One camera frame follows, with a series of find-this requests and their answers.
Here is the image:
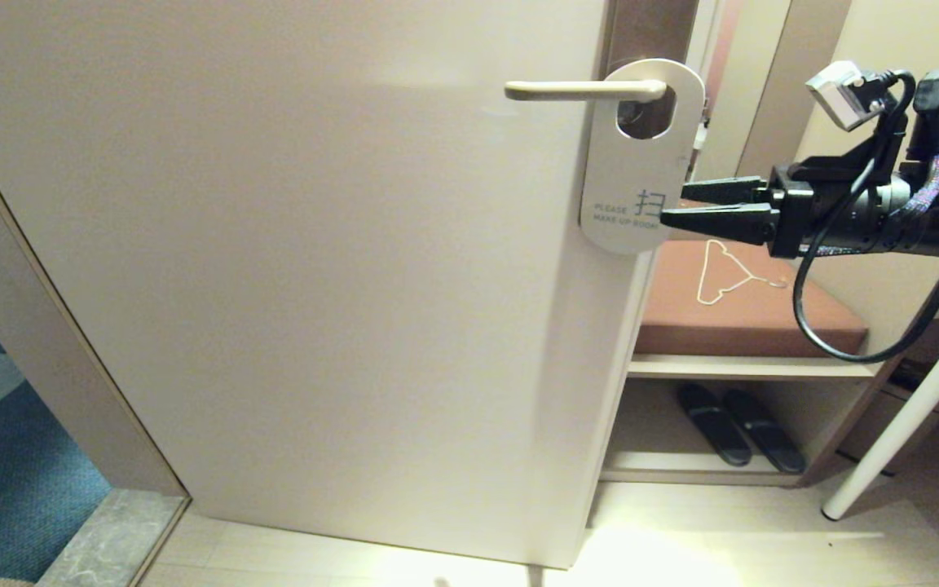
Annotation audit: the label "brown seat cushion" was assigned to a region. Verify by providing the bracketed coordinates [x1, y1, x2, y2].
[635, 239, 870, 358]

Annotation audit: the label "grey do-not-disturb door sign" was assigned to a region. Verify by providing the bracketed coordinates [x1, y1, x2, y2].
[580, 58, 707, 255]

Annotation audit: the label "beige door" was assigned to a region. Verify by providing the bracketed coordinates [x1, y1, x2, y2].
[0, 0, 723, 570]

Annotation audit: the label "bronze door lock plate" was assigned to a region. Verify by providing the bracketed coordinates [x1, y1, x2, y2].
[604, 0, 700, 139]

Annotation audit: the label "brown mirror frame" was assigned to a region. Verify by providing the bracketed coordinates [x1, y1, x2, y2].
[669, 0, 853, 242]

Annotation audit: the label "cream door handle lever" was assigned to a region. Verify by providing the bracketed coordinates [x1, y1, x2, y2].
[505, 79, 669, 102]

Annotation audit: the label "black slipper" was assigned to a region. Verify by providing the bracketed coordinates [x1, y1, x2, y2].
[721, 387, 806, 475]
[676, 382, 753, 467]

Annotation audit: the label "grey marble threshold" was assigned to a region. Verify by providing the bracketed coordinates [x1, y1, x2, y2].
[33, 487, 192, 587]

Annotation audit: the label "blue carpet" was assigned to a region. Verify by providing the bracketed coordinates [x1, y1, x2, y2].
[0, 273, 112, 585]

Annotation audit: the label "black smooth cable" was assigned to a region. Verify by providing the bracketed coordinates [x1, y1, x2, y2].
[791, 69, 939, 364]

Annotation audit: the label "wall mirror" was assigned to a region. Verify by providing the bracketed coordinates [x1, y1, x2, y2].
[686, 0, 794, 219]

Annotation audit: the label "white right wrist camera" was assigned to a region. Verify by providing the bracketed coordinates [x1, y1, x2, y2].
[805, 61, 886, 131]

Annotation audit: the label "white wire hanger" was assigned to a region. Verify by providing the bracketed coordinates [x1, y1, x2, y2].
[696, 239, 790, 305]

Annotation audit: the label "black right camera bracket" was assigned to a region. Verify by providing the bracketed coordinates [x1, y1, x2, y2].
[787, 114, 906, 187]

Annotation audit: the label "white table leg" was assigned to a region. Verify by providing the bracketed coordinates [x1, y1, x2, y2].
[822, 295, 939, 521]

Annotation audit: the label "braided right arm cable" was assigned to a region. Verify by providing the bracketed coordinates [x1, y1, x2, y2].
[893, 155, 939, 223]

